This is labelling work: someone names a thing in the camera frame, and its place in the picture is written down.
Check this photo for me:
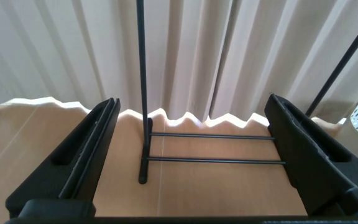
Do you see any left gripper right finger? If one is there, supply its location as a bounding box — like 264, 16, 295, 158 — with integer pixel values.
264, 93, 358, 217

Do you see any black clothes rack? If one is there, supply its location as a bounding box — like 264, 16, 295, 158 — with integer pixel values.
136, 0, 358, 185

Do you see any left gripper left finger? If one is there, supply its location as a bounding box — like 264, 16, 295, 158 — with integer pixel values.
5, 97, 121, 218

